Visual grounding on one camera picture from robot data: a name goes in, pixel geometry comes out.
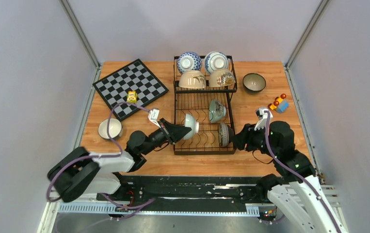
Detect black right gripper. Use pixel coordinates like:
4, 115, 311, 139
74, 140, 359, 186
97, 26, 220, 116
229, 121, 278, 158

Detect blue white porcelain bowl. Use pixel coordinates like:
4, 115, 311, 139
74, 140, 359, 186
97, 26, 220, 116
204, 51, 229, 75

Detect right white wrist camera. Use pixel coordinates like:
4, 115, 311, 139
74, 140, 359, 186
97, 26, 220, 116
254, 107, 273, 131

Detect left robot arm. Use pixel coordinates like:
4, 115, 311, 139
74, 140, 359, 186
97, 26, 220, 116
46, 118, 192, 202

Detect green floral bowl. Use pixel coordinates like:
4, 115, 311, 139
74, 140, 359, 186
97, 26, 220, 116
209, 99, 226, 123

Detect blue white patterned bowl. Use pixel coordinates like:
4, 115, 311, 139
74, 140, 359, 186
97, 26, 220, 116
218, 122, 234, 147

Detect black white chessboard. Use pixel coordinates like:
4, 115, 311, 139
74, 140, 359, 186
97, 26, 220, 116
93, 59, 169, 109

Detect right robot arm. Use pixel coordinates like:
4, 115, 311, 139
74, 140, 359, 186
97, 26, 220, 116
230, 121, 347, 233

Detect yellow toy block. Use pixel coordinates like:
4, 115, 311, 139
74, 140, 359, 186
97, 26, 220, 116
127, 90, 138, 103

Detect pale green ribbed bowl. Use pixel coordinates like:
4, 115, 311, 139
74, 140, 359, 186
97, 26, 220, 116
183, 114, 199, 140

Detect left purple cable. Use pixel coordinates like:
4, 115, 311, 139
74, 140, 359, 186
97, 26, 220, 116
46, 101, 157, 221

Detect teal white striped bowl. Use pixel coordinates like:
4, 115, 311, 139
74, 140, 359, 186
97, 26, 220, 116
98, 118, 123, 140

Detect cream leaf bowl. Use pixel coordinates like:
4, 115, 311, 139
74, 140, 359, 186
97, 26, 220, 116
178, 70, 207, 89

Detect dark blue glazed bowl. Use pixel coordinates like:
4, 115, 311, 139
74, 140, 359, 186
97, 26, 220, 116
242, 73, 266, 94

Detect cream painted bowl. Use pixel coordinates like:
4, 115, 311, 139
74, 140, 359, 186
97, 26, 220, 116
209, 69, 236, 87

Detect black wire dish rack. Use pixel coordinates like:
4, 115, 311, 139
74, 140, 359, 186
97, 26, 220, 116
173, 56, 238, 155

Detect orange blue toy blocks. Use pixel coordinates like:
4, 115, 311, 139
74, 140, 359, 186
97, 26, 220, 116
268, 93, 289, 113

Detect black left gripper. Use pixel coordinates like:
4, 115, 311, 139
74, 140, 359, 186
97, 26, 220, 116
141, 118, 192, 156

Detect blue diamond pattern bowl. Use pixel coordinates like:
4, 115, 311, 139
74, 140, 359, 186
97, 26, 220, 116
177, 51, 202, 74

